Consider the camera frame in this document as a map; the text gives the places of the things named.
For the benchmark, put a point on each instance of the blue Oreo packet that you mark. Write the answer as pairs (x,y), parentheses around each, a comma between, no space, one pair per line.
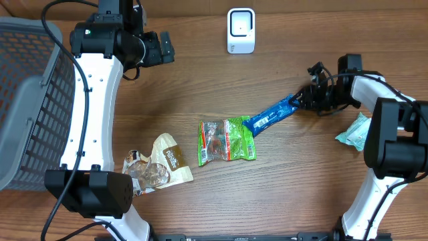
(276,113)

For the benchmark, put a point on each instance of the green snack bag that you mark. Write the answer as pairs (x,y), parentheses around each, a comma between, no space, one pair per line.
(225,140)

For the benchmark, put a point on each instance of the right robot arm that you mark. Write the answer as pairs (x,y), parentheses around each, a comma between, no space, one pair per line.
(395,150)

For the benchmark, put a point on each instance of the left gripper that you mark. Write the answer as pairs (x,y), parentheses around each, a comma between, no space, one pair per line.
(156,55)

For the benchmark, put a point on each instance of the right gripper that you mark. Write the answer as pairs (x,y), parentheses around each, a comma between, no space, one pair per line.
(311,101)

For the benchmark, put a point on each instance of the light teal snack packet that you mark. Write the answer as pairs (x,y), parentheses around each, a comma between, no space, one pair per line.
(356,134)

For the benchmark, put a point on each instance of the grey plastic shopping basket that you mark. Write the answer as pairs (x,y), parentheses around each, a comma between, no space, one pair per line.
(37,94)

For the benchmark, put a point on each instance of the beige cookie bag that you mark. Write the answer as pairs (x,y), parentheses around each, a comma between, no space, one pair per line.
(165,166)

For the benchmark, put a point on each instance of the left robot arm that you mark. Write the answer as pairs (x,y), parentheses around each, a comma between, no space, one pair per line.
(102,48)

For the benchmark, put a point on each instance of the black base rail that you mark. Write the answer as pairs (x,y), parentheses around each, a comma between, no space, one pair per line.
(302,236)

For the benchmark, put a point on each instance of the white barcode scanner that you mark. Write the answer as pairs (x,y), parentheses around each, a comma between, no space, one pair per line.
(241,31)

